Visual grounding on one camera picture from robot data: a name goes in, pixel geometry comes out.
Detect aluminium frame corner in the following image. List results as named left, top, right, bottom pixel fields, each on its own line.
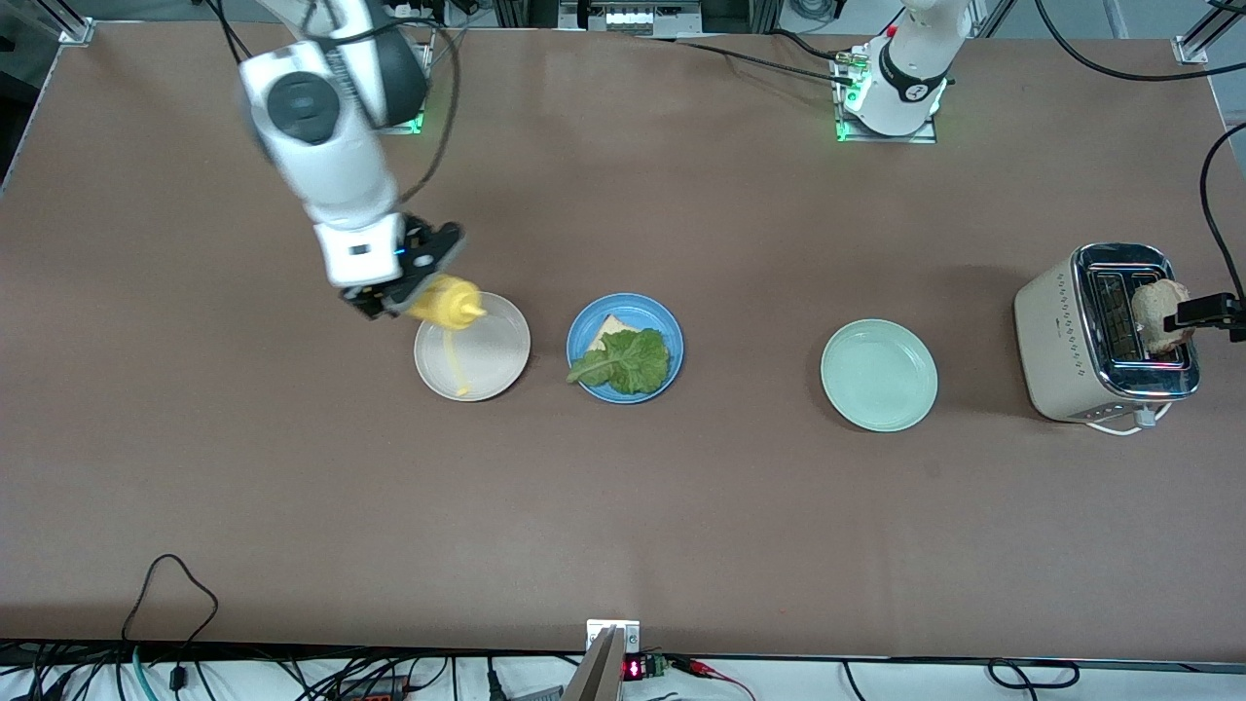
left=1173, top=0, right=1246, bottom=66
left=44, top=0, right=96, bottom=47

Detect beige and chrome toaster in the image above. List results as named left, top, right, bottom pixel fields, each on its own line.
left=1013, top=241, right=1202, bottom=424

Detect red clip lead wires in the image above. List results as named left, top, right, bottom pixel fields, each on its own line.
left=672, top=657, right=755, bottom=701

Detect cream white round plate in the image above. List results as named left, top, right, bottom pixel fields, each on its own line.
left=414, top=291, right=532, bottom=403

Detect white toaster power cord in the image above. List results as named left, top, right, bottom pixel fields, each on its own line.
left=1083, top=407, right=1174, bottom=436

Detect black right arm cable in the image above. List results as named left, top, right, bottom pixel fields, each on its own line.
left=200, top=0, right=463, bottom=205

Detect metal control box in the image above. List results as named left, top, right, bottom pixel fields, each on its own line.
left=558, top=0, right=709, bottom=38

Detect yellow squeeze bottle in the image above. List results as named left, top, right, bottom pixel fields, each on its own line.
left=404, top=275, right=488, bottom=398

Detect black cable across table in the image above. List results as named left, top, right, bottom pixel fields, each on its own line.
left=623, top=32, right=862, bottom=89

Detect silver table edge bracket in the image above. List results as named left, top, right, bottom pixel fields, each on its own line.
left=586, top=619, right=641, bottom=655

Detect looped thin black cable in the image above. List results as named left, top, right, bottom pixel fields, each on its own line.
left=122, top=554, right=220, bottom=694

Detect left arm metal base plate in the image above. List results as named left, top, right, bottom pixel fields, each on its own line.
left=832, top=47, right=940, bottom=145

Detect blue round plate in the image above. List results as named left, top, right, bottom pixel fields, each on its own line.
left=567, top=293, right=685, bottom=405

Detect black power strip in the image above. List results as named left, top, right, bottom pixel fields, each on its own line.
left=336, top=675, right=415, bottom=701

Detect pale green round plate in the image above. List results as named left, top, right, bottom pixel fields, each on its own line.
left=820, top=318, right=939, bottom=433

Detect green lettuce leaf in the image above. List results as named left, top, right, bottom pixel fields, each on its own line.
left=567, top=327, right=672, bottom=395

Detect coiled black cable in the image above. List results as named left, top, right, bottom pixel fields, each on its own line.
left=988, top=659, right=1081, bottom=690

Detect aluminium camera mount beam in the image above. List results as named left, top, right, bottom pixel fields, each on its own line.
left=563, top=628, right=626, bottom=701

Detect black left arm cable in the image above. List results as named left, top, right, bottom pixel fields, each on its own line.
left=1035, top=0, right=1246, bottom=303

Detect bread slice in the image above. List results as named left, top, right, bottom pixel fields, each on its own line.
left=1130, top=279, right=1195, bottom=356
left=587, top=314, right=636, bottom=353

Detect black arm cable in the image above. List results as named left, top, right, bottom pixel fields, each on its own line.
left=1035, top=0, right=1246, bottom=303
left=200, top=0, right=463, bottom=205

